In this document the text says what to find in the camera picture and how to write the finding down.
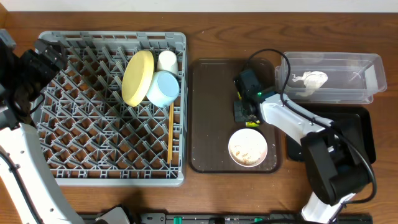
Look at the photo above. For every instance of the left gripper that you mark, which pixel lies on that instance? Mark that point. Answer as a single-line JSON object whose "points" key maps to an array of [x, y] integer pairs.
{"points": [[50, 55]]}

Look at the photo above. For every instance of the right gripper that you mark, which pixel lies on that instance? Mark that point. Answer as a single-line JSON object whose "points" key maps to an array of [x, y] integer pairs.
{"points": [[238, 107]]}

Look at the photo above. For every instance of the yellow snack wrapper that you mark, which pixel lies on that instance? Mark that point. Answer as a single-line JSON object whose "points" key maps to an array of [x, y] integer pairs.
{"points": [[252, 124]]}

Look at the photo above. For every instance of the white bowl with food scraps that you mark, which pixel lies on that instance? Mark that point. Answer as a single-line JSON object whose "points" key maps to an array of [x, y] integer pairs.
{"points": [[247, 147]]}

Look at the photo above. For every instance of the wooden chopstick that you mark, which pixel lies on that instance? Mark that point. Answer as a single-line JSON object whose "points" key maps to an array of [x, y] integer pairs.
{"points": [[169, 137], [172, 133]]}

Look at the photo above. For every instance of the light blue bowl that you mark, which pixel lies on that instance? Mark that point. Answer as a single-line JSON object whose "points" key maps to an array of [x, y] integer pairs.
{"points": [[163, 90]]}

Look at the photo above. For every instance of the white tissue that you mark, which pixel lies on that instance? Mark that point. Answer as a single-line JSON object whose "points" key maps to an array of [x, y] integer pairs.
{"points": [[312, 81]]}

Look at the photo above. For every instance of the white plastic cup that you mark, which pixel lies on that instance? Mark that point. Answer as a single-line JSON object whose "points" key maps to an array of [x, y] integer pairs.
{"points": [[167, 61]]}

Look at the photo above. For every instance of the yellow plate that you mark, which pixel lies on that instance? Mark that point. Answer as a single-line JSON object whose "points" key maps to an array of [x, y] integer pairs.
{"points": [[137, 77]]}

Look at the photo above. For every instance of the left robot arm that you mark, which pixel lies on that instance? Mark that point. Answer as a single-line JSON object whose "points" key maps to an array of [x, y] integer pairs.
{"points": [[24, 171]]}

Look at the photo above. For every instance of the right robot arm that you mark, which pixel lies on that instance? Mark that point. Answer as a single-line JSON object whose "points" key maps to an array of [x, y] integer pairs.
{"points": [[336, 163]]}

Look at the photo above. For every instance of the grey plastic dishwasher rack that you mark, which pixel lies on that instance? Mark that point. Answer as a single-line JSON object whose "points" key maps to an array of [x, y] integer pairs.
{"points": [[89, 136]]}

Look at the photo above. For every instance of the dark brown serving tray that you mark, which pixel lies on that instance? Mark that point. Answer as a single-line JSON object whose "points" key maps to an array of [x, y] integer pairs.
{"points": [[211, 94]]}

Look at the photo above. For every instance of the clear plastic bin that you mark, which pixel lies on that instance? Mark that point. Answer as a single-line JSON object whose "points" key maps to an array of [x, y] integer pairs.
{"points": [[353, 78]]}

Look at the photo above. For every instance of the black plastic tray bin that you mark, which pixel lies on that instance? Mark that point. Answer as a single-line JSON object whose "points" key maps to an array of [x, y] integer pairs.
{"points": [[357, 115]]}

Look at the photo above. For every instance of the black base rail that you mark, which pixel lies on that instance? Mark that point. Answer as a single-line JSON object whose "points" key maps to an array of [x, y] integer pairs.
{"points": [[164, 217]]}

